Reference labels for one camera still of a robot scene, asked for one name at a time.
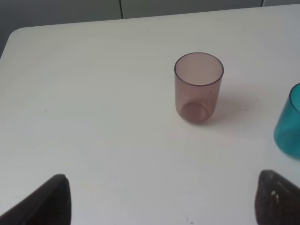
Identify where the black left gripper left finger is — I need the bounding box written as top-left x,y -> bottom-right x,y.
0,174 -> 72,225

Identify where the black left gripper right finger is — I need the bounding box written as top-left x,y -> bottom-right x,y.
255,170 -> 300,225

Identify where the teal translucent plastic cup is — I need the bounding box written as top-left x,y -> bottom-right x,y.
274,84 -> 300,158

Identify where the pink translucent plastic cup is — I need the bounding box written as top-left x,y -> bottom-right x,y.
174,52 -> 224,124

